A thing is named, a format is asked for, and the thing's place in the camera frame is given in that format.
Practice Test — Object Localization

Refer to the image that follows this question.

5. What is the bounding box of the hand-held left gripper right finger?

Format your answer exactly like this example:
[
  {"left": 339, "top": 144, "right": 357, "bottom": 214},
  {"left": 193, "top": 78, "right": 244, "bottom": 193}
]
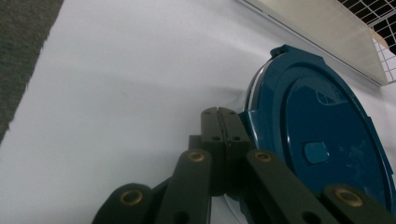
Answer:
[{"left": 219, "top": 106, "right": 253, "bottom": 196}]

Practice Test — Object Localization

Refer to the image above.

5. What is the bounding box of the white wire shelf rack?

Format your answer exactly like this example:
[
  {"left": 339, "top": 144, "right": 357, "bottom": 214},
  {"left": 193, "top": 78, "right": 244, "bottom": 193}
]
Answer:
[{"left": 237, "top": 0, "right": 396, "bottom": 87}]

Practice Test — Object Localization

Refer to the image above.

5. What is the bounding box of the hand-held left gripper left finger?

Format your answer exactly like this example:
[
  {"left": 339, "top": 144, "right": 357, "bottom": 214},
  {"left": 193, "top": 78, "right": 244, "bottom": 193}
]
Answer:
[{"left": 188, "top": 106, "right": 227, "bottom": 198}]

